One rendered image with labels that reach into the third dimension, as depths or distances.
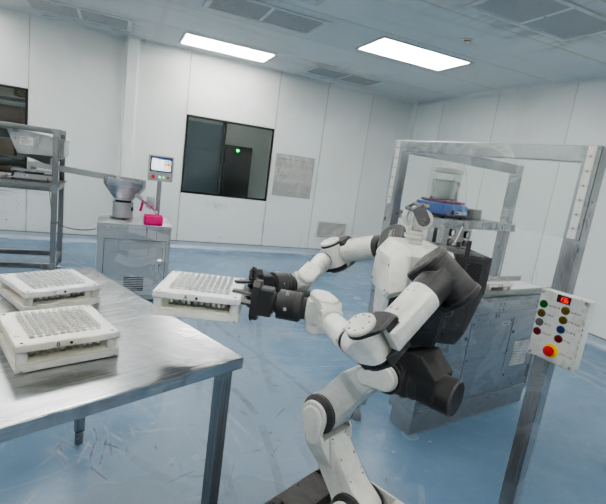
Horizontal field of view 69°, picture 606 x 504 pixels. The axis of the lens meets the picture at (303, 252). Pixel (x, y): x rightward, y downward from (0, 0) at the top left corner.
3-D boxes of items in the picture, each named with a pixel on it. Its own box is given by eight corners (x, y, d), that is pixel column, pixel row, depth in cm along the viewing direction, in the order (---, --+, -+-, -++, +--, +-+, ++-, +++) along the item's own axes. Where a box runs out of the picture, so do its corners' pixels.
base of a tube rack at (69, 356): (14, 374, 105) (14, 365, 104) (-5, 337, 122) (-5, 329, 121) (118, 355, 121) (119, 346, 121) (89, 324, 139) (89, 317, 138)
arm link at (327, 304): (302, 316, 132) (320, 335, 119) (307, 288, 130) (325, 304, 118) (322, 317, 134) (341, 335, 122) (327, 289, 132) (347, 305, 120)
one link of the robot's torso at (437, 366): (461, 410, 137) (473, 357, 133) (443, 424, 127) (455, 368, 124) (385, 374, 155) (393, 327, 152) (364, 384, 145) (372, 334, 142)
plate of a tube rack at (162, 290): (151, 297, 122) (151, 290, 122) (171, 276, 146) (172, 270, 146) (239, 306, 124) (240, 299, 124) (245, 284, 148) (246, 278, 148)
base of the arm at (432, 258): (437, 316, 122) (465, 289, 124) (458, 316, 109) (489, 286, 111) (401, 276, 123) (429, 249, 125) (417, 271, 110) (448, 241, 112)
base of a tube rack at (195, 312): (150, 314, 123) (150, 306, 122) (170, 290, 147) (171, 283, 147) (237, 323, 125) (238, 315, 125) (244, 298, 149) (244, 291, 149)
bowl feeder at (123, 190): (100, 219, 392) (102, 177, 386) (102, 213, 425) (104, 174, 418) (157, 223, 412) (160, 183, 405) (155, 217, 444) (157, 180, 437)
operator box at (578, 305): (571, 371, 157) (590, 302, 152) (526, 352, 171) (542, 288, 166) (579, 369, 160) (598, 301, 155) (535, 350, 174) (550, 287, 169)
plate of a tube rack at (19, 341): (14, 355, 104) (15, 347, 103) (-5, 320, 121) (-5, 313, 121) (119, 338, 121) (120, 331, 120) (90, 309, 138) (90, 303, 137)
